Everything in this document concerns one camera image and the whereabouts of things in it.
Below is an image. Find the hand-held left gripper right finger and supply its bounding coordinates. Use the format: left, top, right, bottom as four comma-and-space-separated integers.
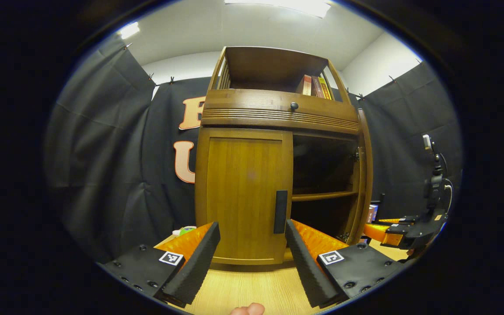
284, 218, 405, 308

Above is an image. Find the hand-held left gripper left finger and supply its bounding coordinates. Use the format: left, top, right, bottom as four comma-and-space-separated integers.
102, 221, 221, 308

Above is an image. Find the wooden cabinet door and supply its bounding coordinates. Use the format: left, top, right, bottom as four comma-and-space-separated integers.
195, 128, 294, 265
346, 108, 374, 245

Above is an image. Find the wooden double-door shoe cabinet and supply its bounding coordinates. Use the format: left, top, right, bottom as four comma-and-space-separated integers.
194, 46, 374, 266

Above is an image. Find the wooden cabinet drawer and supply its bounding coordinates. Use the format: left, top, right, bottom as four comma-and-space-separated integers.
201, 89, 360, 132

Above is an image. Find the black backdrop cloth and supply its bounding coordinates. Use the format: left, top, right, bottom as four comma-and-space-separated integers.
44, 37, 463, 263

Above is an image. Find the yellow book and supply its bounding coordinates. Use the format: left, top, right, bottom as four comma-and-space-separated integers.
318, 77, 332, 100

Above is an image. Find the small ceiling light panel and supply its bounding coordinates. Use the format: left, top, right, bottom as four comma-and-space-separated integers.
119, 22, 140, 40

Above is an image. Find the black door handle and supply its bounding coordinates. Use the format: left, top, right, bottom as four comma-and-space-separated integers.
273, 190, 288, 234

